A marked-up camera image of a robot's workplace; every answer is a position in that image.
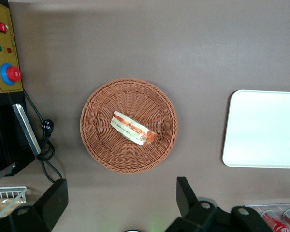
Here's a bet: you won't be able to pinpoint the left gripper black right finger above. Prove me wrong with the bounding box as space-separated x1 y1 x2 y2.
164 176 225 232

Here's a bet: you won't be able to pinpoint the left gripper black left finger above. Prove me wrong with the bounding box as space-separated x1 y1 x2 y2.
0 179 69 232

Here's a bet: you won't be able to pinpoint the sandwich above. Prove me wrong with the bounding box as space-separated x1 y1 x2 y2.
110 110 158 146

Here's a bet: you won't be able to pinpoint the round brown wicker basket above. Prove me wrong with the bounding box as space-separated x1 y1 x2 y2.
79 77 178 174

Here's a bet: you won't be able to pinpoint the cream plastic tray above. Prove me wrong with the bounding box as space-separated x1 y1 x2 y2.
222 89 290 169

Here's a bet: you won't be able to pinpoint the clear bag rice crackers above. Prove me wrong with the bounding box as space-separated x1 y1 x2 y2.
0 197 24 219

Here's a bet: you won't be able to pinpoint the silver machine lever bar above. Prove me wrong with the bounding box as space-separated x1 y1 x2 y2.
0 162 16 186

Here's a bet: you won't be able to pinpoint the silver machine sealing bar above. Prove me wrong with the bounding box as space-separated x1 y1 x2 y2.
11 103 42 156

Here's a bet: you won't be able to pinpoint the clear acrylic bottle rack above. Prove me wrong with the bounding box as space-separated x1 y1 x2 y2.
244 203 290 232

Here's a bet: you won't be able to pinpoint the white wire rack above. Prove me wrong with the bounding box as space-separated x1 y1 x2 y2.
0 185 28 222

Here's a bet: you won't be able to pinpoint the black power cable with plug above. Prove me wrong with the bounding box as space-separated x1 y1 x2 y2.
23 89 63 183

